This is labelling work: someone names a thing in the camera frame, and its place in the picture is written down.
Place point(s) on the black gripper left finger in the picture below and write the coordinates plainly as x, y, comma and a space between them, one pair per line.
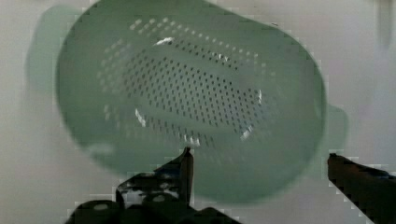
173, 178

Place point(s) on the green plastic strainer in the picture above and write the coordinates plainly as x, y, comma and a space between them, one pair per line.
134, 82

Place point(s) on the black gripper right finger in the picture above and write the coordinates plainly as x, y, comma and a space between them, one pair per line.
371, 190

